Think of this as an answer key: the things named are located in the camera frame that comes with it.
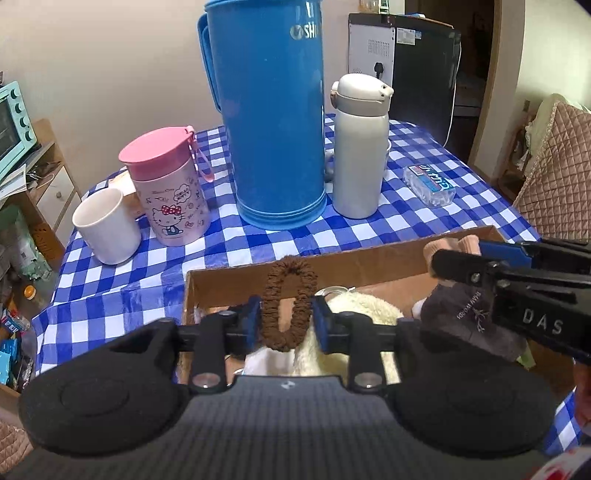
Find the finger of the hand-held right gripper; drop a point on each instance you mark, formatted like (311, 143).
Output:
(501, 251)
(461, 267)

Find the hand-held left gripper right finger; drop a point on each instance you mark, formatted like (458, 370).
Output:
(322, 323)

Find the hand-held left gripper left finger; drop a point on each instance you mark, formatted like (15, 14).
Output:
(253, 319)

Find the brown hair scrunchie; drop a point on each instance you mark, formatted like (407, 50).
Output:
(305, 304)

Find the beige socks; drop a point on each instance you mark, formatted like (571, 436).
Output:
(438, 247)

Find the pale yellow towel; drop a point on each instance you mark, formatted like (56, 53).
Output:
(364, 309)

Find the white towel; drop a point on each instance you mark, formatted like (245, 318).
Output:
(268, 364)

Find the dark grey sock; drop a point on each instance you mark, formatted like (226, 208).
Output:
(461, 318)

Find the shallow cardboard box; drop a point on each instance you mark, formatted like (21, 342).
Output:
(369, 272)

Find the blue white checkered tablecloth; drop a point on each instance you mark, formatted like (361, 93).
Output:
(415, 221)

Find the brown quilted chair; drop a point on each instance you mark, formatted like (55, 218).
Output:
(558, 184)
(9, 443)

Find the clear tissue packet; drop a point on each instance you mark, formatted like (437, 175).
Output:
(429, 184)

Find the sofa with pale cover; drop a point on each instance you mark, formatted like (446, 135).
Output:
(542, 120)

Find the pink lidded cartoon cup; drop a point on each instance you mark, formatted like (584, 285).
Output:
(171, 203)

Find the red white patterned clothing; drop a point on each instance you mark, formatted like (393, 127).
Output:
(568, 466)

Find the white insulated bottle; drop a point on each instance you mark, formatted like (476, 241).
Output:
(360, 161)

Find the tan box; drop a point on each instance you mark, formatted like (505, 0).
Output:
(131, 203)

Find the white mug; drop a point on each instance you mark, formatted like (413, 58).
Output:
(104, 226)

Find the black refrigerator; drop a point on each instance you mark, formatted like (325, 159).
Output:
(425, 83)

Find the tall blue thermos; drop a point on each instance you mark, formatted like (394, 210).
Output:
(272, 115)

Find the small orange capped bottle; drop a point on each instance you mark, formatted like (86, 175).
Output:
(30, 292)

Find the wooden shelf cabinet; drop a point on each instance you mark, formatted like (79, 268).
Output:
(55, 189)

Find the stack of papers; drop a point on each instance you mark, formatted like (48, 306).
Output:
(11, 182)

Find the teal toaster oven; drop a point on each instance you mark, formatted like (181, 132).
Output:
(11, 124)

